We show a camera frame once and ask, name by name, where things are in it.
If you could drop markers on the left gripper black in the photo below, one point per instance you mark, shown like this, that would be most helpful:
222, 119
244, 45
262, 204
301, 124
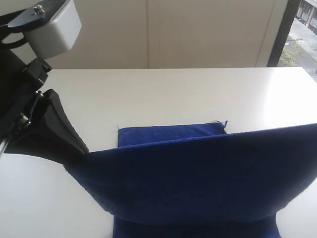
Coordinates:
51, 135

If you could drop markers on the blue microfiber towel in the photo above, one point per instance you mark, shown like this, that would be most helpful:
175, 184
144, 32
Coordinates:
198, 181

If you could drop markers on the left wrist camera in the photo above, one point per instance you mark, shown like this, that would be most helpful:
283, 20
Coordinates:
50, 27

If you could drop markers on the dark window frame post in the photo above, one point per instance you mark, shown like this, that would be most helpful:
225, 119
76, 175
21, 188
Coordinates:
282, 34

